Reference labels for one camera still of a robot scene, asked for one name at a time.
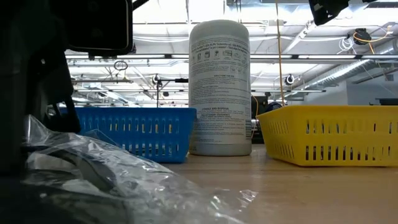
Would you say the silver ventilation duct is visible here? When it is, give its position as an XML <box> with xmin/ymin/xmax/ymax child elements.
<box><xmin>306</xmin><ymin>46</ymin><xmax>398</xmax><ymax>91</ymax></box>

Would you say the black ceiling device orange cable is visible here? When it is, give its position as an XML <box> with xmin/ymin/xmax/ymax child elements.
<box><xmin>353</xmin><ymin>27</ymin><xmax>393</xmax><ymax>46</ymax></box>

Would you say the dark wall screen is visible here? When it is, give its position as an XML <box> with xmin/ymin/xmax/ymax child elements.
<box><xmin>369</xmin><ymin>98</ymin><xmax>398</xmax><ymax>106</ymax></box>

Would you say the black monitor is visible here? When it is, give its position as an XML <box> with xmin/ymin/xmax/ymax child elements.
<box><xmin>251</xmin><ymin>96</ymin><xmax>269</xmax><ymax>118</ymax></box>

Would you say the dark blue rounded object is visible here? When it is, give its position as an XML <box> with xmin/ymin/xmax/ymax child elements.
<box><xmin>266</xmin><ymin>101</ymin><xmax>284</xmax><ymax>113</ymax></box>

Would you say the black boom stand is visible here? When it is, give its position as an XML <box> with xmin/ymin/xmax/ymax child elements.
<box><xmin>155</xmin><ymin>77</ymin><xmax>190</xmax><ymax>109</ymax></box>

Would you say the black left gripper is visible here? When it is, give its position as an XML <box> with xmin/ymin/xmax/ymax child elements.
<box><xmin>0</xmin><ymin>46</ymin><xmax>82</xmax><ymax>175</ymax></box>

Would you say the blue slotted plastic basket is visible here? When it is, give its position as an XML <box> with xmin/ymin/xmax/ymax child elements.
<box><xmin>58</xmin><ymin>107</ymin><xmax>197</xmax><ymax>164</ymax></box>

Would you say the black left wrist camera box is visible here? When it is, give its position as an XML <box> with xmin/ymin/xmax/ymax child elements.
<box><xmin>62</xmin><ymin>0</ymin><xmax>134</xmax><ymax>58</ymax></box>

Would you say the hanging black cable ring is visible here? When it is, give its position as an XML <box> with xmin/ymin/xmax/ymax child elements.
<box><xmin>113</xmin><ymin>60</ymin><xmax>129</xmax><ymax>72</ymax></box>

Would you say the yellow hanging cable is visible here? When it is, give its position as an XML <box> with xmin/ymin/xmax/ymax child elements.
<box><xmin>275</xmin><ymin>0</ymin><xmax>286</xmax><ymax>107</ymax></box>

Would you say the white wipes canister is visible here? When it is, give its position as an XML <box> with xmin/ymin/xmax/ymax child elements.
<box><xmin>188</xmin><ymin>19</ymin><xmax>252</xmax><ymax>157</ymax></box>

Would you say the clear bag of black discs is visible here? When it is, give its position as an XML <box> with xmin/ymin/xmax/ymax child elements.
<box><xmin>20</xmin><ymin>114</ymin><xmax>259</xmax><ymax>224</ymax></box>

